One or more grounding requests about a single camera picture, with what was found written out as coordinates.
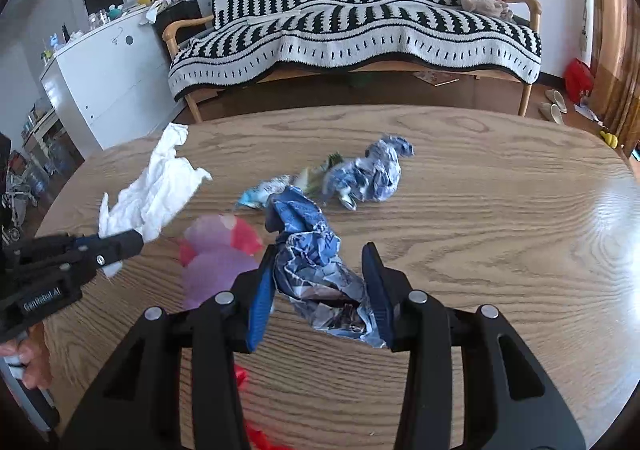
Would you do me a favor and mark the baby stroller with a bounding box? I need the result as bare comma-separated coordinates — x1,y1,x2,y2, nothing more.
2,175,38,243

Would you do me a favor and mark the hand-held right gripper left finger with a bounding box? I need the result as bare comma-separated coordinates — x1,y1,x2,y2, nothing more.
60,244,277,450

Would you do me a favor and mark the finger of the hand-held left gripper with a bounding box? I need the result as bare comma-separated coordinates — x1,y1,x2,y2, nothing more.
10,234,101,261
60,229,146,281

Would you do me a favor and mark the light blue wrapper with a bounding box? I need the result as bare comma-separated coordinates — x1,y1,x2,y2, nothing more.
236,175,293,211

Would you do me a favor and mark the white paper scrap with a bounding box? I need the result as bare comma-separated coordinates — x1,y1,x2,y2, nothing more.
575,102,603,123

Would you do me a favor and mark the purple plastic bag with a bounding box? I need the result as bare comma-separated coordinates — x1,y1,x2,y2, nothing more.
179,215,266,313

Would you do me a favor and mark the crumpled blue paper ball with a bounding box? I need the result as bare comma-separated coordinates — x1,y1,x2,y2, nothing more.
322,134,416,211

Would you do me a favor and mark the wooden sofa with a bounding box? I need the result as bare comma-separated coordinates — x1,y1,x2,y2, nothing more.
162,0,543,123

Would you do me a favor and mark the striped black white sofa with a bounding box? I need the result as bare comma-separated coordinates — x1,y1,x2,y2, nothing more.
167,0,543,103

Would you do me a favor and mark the red plastic bag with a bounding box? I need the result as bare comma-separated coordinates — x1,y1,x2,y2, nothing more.
232,364,286,450

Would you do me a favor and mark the white cabinet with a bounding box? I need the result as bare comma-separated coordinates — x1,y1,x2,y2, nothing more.
40,10,186,151

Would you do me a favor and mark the green foil wrapper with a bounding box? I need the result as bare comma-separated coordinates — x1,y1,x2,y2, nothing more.
299,152,346,198

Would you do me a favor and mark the blue paper sheet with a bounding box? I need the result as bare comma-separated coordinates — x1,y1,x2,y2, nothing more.
264,186,391,350

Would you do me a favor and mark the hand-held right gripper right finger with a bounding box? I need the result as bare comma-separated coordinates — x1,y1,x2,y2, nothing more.
361,242,587,450

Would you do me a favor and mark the cardboard piece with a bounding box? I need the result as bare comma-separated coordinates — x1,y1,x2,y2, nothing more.
412,70,460,85

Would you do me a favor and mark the black box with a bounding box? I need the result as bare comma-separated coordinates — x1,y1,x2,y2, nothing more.
152,0,203,48

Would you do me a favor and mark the beige plush toy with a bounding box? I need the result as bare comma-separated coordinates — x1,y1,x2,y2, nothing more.
460,0,516,23

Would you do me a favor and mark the person's left hand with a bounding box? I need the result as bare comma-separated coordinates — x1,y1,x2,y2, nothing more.
0,325,53,391

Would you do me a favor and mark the cluster of small jars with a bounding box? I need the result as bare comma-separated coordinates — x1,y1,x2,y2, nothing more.
87,4,126,30

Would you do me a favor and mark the white tissue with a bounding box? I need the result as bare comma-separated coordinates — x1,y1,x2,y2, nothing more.
97,123,213,278

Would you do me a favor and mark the brown patterned curtain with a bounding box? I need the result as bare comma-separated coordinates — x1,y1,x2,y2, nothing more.
585,0,640,151

